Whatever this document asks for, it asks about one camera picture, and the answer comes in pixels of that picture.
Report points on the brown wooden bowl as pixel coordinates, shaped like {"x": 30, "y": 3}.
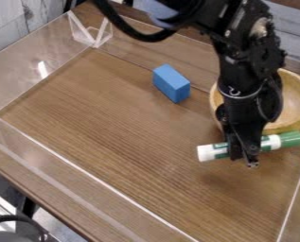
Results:
{"x": 289, "y": 120}

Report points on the blue rectangular block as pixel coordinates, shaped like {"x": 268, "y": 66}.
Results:
{"x": 171, "y": 83}

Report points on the clear acrylic tray wall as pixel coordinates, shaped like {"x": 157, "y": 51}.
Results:
{"x": 101, "y": 149}

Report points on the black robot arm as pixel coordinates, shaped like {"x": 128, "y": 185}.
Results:
{"x": 242, "y": 31}

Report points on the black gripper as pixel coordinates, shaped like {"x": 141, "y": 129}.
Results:
{"x": 251, "y": 90}

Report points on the green white marker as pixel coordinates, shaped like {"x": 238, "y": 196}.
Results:
{"x": 272, "y": 142}

